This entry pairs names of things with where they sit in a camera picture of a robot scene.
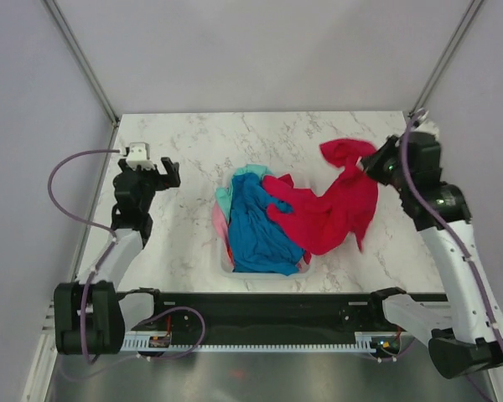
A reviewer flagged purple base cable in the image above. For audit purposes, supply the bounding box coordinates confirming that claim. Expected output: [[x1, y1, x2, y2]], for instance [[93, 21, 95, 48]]
[[60, 305, 206, 382], [366, 332, 418, 363]]

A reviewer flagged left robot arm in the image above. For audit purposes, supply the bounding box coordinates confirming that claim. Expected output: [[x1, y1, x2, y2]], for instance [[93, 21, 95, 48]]
[[54, 157, 181, 358]]

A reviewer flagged aluminium frame post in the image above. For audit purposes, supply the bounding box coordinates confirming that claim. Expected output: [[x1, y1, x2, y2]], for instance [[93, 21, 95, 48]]
[[404, 0, 486, 120], [41, 0, 120, 127]]

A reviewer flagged blue t shirt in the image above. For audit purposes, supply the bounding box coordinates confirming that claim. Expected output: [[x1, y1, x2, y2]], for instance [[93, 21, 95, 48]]
[[228, 173, 304, 276]]

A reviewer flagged pink t shirt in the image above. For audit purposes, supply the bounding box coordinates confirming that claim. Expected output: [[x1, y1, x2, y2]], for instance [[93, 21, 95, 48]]
[[211, 202, 232, 260]]

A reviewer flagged left aluminium frame post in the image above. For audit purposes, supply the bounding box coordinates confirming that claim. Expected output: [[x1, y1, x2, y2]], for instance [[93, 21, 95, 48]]
[[41, 0, 120, 127]]

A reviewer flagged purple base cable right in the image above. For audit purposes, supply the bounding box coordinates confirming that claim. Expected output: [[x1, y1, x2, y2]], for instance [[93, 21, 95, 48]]
[[366, 332, 418, 363]]

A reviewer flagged white plastic laundry basket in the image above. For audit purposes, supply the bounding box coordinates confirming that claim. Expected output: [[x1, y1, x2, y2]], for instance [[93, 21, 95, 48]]
[[215, 171, 319, 281]]

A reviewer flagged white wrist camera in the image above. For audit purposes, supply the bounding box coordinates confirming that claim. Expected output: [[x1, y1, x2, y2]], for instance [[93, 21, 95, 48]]
[[412, 109, 440, 139], [126, 142, 153, 169]]

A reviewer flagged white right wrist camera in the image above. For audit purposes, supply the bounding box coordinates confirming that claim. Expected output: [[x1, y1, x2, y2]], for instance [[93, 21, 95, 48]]
[[412, 109, 440, 139]]

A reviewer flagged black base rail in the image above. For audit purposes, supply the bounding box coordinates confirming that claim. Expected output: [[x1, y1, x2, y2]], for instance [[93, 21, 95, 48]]
[[135, 292, 397, 343]]

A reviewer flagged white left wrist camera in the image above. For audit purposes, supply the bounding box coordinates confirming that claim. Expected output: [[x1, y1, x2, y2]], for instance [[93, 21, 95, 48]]
[[126, 142, 153, 169]]

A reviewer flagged teal t shirt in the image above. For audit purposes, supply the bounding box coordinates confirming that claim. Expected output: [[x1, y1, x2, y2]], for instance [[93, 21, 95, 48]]
[[215, 164, 273, 220]]

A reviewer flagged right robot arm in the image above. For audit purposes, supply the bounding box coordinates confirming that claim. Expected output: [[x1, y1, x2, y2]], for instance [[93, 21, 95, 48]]
[[361, 131, 503, 379]]

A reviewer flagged right aluminium frame post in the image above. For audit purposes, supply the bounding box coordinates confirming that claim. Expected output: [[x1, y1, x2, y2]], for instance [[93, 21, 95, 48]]
[[404, 0, 486, 120]]

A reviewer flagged red t shirt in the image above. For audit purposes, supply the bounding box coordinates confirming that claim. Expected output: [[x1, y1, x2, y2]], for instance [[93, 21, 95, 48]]
[[262, 138, 378, 255]]

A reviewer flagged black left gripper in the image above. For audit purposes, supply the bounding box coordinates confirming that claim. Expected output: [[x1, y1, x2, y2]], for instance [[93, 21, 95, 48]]
[[118, 157, 179, 214]]

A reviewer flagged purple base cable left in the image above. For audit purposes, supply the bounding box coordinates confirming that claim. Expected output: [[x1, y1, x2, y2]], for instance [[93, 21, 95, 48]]
[[60, 305, 206, 382]]

